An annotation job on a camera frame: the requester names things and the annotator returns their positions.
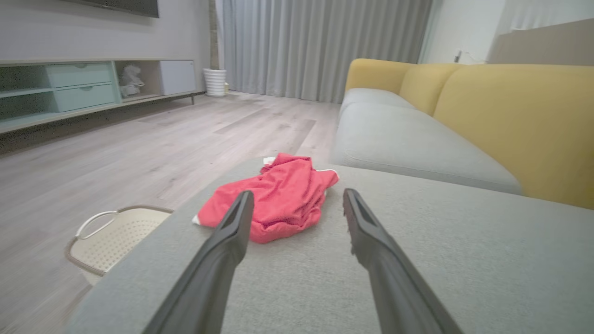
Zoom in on narrow yellow sofa back cushion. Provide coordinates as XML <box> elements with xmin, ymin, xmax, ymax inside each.
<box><xmin>399</xmin><ymin>64</ymin><xmax>462</xmax><ymax>116</ymax></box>

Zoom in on mint green cabinet drawer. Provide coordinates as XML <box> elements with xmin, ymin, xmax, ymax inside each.
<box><xmin>45</xmin><ymin>63</ymin><xmax>113</xmax><ymax>89</ymax></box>
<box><xmin>52</xmin><ymin>83</ymin><xmax>116</xmax><ymax>113</ymax></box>

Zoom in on large grey sofa seat cushion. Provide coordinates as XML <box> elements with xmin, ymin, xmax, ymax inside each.
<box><xmin>330</xmin><ymin>102</ymin><xmax>524</xmax><ymax>195</ymax></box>

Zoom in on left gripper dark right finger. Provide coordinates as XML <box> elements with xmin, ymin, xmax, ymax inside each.
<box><xmin>342</xmin><ymin>188</ymin><xmax>465</xmax><ymax>334</ymax></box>

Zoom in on white ribbed floor pot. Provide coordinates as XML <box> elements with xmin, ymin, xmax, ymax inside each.
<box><xmin>203</xmin><ymin>68</ymin><xmax>228</xmax><ymax>97</ymax></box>

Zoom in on wall plug with cord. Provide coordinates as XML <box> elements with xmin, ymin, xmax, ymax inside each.
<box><xmin>453</xmin><ymin>48</ymin><xmax>485</xmax><ymax>64</ymax></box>

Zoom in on beige upholstered panel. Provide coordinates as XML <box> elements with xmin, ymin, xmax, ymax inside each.
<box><xmin>485</xmin><ymin>19</ymin><xmax>594</xmax><ymax>65</ymax></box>

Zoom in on white sheer curtain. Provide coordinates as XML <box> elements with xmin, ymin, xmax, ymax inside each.
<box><xmin>494</xmin><ymin>0</ymin><xmax>594</xmax><ymax>38</ymax></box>

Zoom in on red basketball shorts white stripes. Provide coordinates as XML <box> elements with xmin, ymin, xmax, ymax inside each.
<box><xmin>192</xmin><ymin>153</ymin><xmax>340</xmax><ymax>244</ymax></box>

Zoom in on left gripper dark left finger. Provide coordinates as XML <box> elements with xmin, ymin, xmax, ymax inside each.
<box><xmin>142</xmin><ymin>190</ymin><xmax>255</xmax><ymax>334</ymax></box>

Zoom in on grey sofa seat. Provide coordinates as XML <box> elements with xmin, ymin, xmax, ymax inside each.
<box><xmin>65</xmin><ymin>158</ymin><xmax>594</xmax><ymax>334</ymax></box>

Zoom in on small grey sofa seat cushion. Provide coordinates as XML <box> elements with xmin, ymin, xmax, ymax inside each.
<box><xmin>341</xmin><ymin>88</ymin><xmax>416</xmax><ymax>112</ymax></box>

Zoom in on grey pleated curtain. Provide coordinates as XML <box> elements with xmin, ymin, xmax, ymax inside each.
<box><xmin>216</xmin><ymin>0</ymin><xmax>434</xmax><ymax>104</ymax></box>

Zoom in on white plush toy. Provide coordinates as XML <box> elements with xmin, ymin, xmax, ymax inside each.
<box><xmin>119</xmin><ymin>65</ymin><xmax>145</xmax><ymax>98</ymax></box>

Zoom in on white cabinet door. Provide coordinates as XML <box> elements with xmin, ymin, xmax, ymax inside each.
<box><xmin>159</xmin><ymin>60</ymin><xmax>197</xmax><ymax>96</ymax></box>

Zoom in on cream perforated laundry basket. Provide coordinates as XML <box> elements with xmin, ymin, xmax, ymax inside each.
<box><xmin>65</xmin><ymin>206</ymin><xmax>174</xmax><ymax>277</ymax></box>

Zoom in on long low TV cabinet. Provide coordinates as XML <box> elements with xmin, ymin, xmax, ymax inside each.
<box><xmin>0</xmin><ymin>59</ymin><xmax>205</xmax><ymax>135</ymax></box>

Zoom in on wide yellow sofa back cushion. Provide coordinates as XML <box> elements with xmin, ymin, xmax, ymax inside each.
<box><xmin>433</xmin><ymin>64</ymin><xmax>594</xmax><ymax>210</ymax></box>

